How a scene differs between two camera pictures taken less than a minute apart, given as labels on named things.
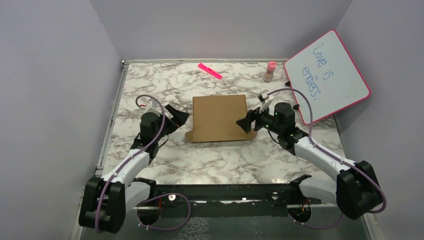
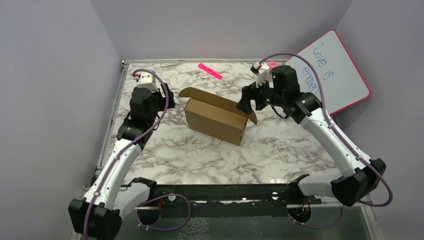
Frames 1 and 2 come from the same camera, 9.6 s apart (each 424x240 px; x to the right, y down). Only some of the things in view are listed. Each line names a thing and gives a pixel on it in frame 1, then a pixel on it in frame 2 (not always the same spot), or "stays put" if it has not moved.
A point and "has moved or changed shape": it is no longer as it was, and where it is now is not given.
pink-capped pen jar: x=269 y=74 stays put
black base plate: x=229 y=200 stays put
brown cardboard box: x=214 y=118 has moved or changed shape
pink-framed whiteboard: x=326 y=72 stays put
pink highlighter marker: x=210 y=71 stays put
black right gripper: x=245 y=123 to x=249 y=92
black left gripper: x=179 y=118 to x=171 y=101
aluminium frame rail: x=164 y=61 stays put
